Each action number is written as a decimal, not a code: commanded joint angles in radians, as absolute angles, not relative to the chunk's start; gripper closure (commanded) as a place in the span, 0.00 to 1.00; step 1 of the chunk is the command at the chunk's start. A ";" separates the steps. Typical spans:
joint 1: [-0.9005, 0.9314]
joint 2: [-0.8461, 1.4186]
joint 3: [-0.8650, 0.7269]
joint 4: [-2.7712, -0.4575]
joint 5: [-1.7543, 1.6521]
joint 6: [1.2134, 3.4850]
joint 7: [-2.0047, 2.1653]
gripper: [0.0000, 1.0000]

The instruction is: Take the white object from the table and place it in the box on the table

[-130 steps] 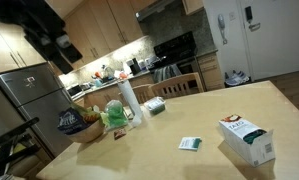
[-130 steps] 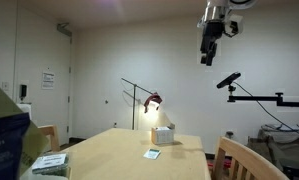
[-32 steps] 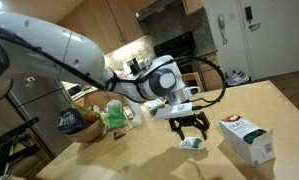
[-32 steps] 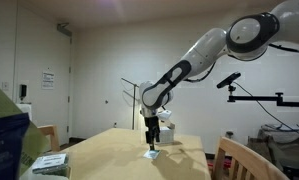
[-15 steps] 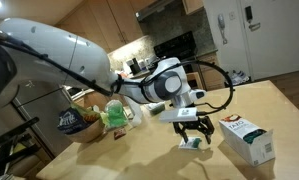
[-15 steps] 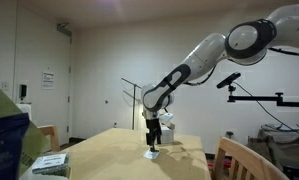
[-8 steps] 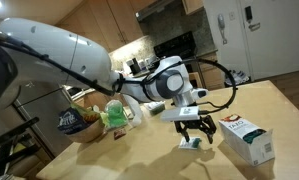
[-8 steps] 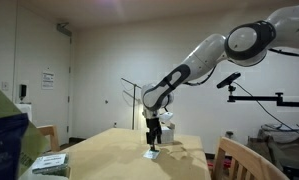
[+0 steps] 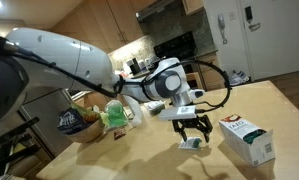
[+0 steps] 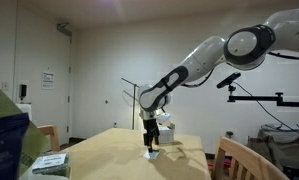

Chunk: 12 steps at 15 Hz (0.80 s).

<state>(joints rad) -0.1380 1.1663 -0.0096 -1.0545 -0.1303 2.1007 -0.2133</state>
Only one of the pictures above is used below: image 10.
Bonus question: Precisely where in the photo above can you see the paper notice on door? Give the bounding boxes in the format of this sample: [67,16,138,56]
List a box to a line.
[42,71,55,90]

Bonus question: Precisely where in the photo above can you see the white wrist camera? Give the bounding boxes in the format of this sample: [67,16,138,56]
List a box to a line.
[156,113,171,124]

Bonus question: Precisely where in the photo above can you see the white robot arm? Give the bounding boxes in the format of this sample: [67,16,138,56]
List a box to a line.
[138,8,299,151]

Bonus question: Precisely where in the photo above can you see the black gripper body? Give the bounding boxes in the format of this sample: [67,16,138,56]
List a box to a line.
[143,119,160,146]

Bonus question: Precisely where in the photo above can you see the white tea box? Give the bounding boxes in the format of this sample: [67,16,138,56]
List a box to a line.
[158,124,175,144]

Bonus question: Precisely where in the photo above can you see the black camera on boom arm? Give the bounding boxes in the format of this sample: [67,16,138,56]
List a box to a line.
[216,71,299,108]

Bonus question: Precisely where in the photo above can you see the white packet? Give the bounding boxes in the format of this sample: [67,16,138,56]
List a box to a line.
[143,150,160,159]

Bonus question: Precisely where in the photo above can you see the wall phone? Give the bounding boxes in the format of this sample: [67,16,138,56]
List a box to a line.
[19,84,27,99]

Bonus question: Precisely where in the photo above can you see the blue and green snack bag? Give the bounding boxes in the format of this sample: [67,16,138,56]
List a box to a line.
[0,89,48,180]

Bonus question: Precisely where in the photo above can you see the wooden chair far left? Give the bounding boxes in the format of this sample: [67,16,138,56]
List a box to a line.
[38,125,60,152]

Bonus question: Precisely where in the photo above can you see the wooden chair with dark cushion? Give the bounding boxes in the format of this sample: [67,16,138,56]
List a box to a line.
[211,137,289,180]

